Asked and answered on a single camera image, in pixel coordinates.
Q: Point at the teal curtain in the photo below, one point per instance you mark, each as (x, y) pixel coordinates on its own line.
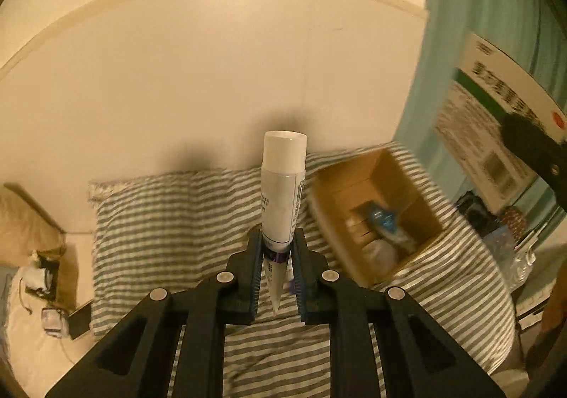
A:
(530, 32)

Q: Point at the black tablet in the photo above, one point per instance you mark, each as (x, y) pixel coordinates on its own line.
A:
(79, 321)

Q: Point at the white plastic packet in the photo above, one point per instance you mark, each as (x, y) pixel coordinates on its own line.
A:
(54, 322)

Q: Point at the small cardboard box with clutter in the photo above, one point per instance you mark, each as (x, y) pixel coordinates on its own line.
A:
(52, 276)

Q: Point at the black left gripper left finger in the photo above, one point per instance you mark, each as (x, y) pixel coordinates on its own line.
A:
(172, 343)

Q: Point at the beige pillow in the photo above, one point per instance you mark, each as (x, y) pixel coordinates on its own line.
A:
(23, 231)

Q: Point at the open cardboard storage box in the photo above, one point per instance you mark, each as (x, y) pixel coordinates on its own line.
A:
(372, 215)

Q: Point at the white cream tube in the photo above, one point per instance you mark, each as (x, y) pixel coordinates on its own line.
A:
(282, 177)

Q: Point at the white green medicine box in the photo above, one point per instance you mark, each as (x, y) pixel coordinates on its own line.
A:
(488, 84)

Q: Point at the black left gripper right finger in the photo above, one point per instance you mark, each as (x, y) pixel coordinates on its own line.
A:
(382, 344)

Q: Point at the grey white checkered duvet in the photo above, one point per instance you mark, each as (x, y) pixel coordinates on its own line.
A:
(174, 230)

